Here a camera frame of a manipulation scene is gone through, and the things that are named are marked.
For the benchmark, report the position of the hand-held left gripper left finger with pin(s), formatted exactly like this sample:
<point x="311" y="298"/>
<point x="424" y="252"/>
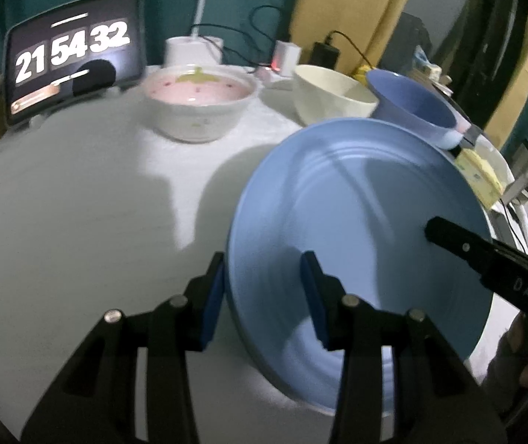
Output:
<point x="213" y="296"/>

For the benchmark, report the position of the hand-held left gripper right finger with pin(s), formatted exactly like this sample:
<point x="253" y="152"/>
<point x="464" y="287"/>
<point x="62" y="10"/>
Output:
<point x="312" y="296"/>

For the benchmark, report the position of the black charger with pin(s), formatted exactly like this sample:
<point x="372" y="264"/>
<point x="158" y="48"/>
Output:
<point x="325" y="58"/>

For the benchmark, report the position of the white charger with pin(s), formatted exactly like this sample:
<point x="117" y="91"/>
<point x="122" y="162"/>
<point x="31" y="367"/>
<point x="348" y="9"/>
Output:
<point x="287" y="58"/>

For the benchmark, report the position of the white desk lamp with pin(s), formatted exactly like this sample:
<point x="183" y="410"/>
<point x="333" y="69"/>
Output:
<point x="190" y="51"/>

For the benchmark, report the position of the pink strawberry pattern bowl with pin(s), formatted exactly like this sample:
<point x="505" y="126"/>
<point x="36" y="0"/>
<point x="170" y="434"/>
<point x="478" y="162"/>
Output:
<point x="199" y="115"/>

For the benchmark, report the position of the white power strip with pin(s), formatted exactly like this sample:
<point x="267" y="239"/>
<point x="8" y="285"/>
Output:
<point x="271" y="78"/>

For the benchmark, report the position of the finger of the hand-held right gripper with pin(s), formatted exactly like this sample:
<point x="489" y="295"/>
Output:
<point x="453" y="238"/>

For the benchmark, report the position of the blue plate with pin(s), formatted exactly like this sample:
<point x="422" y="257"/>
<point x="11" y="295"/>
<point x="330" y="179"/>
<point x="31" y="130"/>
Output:
<point x="361" y="203"/>

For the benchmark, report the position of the steel thermos bottle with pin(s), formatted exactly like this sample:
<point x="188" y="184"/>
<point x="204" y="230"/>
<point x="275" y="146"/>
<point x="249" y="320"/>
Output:
<point x="525" y="166"/>

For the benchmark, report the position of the yellow sponge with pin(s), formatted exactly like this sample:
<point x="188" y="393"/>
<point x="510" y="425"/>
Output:
<point x="476" y="175"/>

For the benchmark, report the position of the large blue bowl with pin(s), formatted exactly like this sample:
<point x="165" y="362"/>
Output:
<point x="407" y="101"/>

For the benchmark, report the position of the blue white plastic packet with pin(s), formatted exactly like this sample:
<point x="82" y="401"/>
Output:
<point x="423" y="62"/>

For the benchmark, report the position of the person's right hand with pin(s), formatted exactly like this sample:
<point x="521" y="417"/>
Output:
<point x="523" y="370"/>

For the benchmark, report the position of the yellow curtain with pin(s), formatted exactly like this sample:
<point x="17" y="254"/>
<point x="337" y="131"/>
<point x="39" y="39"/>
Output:
<point x="513" y="78"/>
<point x="361" y="0"/>

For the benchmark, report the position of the cream bowl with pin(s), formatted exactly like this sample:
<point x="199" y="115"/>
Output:
<point x="324" y="101"/>

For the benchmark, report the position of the tablet showing clock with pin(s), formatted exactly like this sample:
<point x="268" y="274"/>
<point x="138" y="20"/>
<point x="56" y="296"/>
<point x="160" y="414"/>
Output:
<point x="74" y="55"/>

